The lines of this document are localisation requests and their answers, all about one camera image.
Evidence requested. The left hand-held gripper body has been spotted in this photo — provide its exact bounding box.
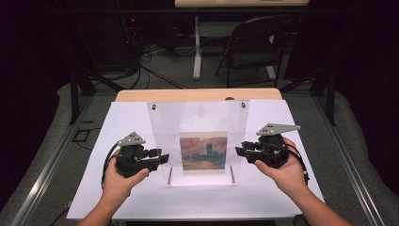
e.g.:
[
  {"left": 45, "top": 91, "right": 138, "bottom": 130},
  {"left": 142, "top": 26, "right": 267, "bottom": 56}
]
[{"left": 115, "top": 131, "right": 152, "bottom": 179}]

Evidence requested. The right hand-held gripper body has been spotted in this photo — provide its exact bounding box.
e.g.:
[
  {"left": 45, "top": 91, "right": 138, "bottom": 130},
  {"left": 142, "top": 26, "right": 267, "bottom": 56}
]
[{"left": 248, "top": 122, "right": 301, "bottom": 170}]

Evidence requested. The clear acrylic picture frame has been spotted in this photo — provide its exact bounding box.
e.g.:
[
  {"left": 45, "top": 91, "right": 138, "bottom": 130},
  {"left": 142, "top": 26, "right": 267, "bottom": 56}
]
[{"left": 146, "top": 99, "right": 251, "bottom": 187}]

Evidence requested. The person's right hand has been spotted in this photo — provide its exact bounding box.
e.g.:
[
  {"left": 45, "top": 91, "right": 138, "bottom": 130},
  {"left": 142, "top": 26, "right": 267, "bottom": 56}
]
[{"left": 254, "top": 137, "right": 311, "bottom": 200}]

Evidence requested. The person's left hand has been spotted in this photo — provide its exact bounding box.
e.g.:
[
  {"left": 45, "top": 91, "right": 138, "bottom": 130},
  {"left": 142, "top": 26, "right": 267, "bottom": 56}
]
[{"left": 102, "top": 150, "right": 151, "bottom": 203}]

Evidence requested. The painting print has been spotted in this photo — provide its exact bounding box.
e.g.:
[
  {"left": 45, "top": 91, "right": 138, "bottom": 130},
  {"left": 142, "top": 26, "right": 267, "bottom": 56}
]
[{"left": 178, "top": 130, "right": 229, "bottom": 173}]

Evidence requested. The white paper sheet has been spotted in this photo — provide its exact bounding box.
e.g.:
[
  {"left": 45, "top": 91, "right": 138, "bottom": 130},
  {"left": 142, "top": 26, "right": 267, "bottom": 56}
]
[{"left": 66, "top": 99, "right": 326, "bottom": 220}]

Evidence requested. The black metal stand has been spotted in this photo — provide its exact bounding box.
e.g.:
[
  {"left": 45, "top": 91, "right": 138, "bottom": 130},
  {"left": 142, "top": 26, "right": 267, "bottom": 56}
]
[
  {"left": 279, "top": 65, "right": 337, "bottom": 126},
  {"left": 69, "top": 67, "right": 126, "bottom": 126}
]

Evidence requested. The black folding chair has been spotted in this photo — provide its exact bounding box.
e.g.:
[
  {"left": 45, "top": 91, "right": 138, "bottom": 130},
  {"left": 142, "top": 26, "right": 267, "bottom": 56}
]
[{"left": 215, "top": 14, "right": 299, "bottom": 89}]

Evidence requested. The beige desk with white legs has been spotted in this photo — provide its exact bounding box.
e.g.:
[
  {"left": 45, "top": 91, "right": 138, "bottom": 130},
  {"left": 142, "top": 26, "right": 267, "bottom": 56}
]
[{"left": 174, "top": 0, "right": 310, "bottom": 81}]

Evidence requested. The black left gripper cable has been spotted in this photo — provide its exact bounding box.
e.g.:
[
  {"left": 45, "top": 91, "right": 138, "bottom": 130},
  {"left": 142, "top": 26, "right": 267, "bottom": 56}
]
[{"left": 100, "top": 140, "right": 122, "bottom": 190}]

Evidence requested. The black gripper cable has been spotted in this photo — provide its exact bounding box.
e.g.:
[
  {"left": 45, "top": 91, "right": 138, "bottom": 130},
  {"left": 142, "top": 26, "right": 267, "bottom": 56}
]
[
  {"left": 100, "top": 140, "right": 122, "bottom": 190},
  {"left": 283, "top": 143, "right": 311, "bottom": 186}
]

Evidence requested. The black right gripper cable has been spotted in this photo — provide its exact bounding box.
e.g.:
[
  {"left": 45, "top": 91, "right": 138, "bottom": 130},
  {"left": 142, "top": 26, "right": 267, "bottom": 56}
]
[{"left": 283, "top": 143, "right": 311, "bottom": 186}]

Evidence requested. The aluminium floor rail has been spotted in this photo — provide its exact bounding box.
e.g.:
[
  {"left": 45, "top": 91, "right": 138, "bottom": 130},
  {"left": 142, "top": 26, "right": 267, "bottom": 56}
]
[
  {"left": 313, "top": 93, "right": 389, "bottom": 226},
  {"left": 8, "top": 93, "right": 95, "bottom": 226}
]

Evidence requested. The bundle of black floor cables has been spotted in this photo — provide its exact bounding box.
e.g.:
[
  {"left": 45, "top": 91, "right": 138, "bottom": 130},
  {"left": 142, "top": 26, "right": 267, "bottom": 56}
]
[{"left": 123, "top": 18, "right": 191, "bottom": 91}]

